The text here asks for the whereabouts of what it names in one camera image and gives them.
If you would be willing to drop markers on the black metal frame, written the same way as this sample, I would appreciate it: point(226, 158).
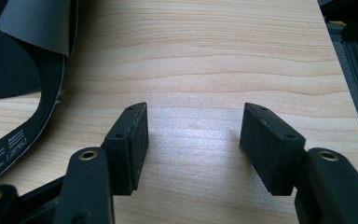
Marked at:
point(354, 62)

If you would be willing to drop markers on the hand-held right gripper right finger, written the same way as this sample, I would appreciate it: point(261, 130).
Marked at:
point(276, 149)

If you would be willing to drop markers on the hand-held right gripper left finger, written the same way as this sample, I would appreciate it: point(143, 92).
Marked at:
point(122, 155)

